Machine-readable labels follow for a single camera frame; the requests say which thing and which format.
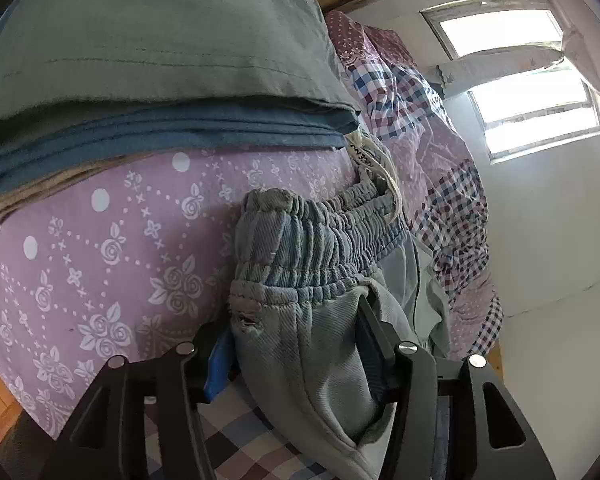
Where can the light blue denim pants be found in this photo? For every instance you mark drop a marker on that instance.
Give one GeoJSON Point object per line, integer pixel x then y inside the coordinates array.
{"type": "Point", "coordinates": [301, 268]}

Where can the white window curtain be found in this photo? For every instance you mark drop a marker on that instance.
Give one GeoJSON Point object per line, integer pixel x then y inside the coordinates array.
{"type": "Point", "coordinates": [469, 71]}

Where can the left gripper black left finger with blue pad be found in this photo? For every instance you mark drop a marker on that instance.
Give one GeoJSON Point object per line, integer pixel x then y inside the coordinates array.
{"type": "Point", "coordinates": [104, 437]}

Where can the purple floral plaid bed sheet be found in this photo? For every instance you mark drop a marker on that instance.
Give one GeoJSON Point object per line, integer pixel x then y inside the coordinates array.
{"type": "Point", "coordinates": [130, 261]}

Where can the grey folded garment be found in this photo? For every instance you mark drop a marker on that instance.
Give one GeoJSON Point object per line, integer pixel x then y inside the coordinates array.
{"type": "Point", "coordinates": [276, 52]}

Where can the white framed window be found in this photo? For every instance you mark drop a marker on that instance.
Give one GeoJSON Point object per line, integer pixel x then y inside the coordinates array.
{"type": "Point", "coordinates": [527, 112]}

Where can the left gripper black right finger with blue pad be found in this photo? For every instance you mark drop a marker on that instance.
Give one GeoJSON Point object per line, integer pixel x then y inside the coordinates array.
{"type": "Point", "coordinates": [452, 420]}

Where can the blue folded garment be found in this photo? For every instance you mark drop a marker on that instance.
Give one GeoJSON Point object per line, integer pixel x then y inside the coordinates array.
{"type": "Point", "coordinates": [38, 144]}

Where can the plaid patchwork quilt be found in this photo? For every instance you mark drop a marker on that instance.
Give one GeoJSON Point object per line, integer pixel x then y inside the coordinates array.
{"type": "Point", "coordinates": [443, 196]}

